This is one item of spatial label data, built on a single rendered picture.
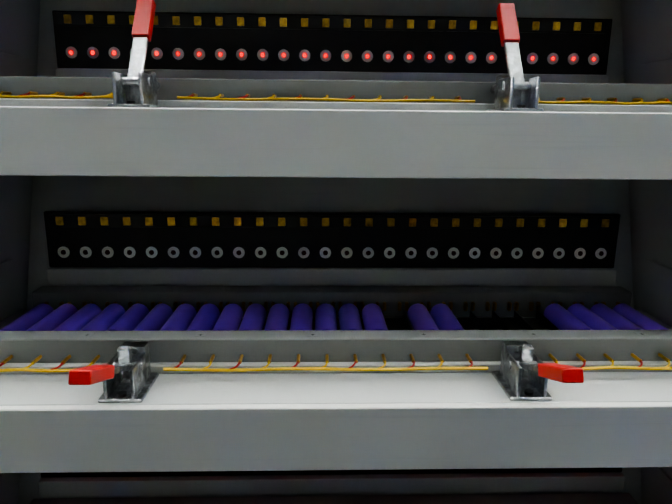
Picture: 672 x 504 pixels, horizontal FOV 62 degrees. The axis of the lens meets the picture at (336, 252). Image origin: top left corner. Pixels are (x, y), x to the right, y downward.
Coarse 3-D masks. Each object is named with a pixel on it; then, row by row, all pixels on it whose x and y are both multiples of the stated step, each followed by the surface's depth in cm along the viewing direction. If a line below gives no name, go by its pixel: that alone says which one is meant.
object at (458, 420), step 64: (0, 320) 50; (0, 384) 38; (64, 384) 38; (192, 384) 38; (256, 384) 39; (320, 384) 39; (384, 384) 39; (448, 384) 39; (576, 384) 39; (640, 384) 39; (0, 448) 35; (64, 448) 36; (128, 448) 36; (192, 448) 36; (256, 448) 36; (320, 448) 36; (384, 448) 36; (448, 448) 36; (512, 448) 36; (576, 448) 37; (640, 448) 37
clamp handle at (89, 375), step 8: (120, 352) 36; (128, 352) 36; (120, 360) 37; (128, 360) 37; (80, 368) 31; (88, 368) 31; (96, 368) 31; (104, 368) 32; (112, 368) 33; (120, 368) 35; (128, 368) 36; (72, 376) 30; (80, 376) 30; (88, 376) 30; (96, 376) 31; (104, 376) 32; (112, 376) 33; (72, 384) 30; (80, 384) 30; (88, 384) 30
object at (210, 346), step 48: (0, 336) 40; (48, 336) 40; (96, 336) 40; (144, 336) 40; (192, 336) 41; (240, 336) 41; (288, 336) 41; (336, 336) 41; (384, 336) 41; (432, 336) 41; (480, 336) 41; (528, 336) 41; (576, 336) 41; (624, 336) 41
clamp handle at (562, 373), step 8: (520, 352) 37; (528, 352) 37; (520, 360) 37; (528, 360) 37; (528, 368) 36; (536, 368) 34; (544, 368) 33; (552, 368) 32; (560, 368) 31; (568, 368) 31; (576, 368) 31; (544, 376) 33; (552, 376) 32; (560, 376) 31; (568, 376) 31; (576, 376) 31
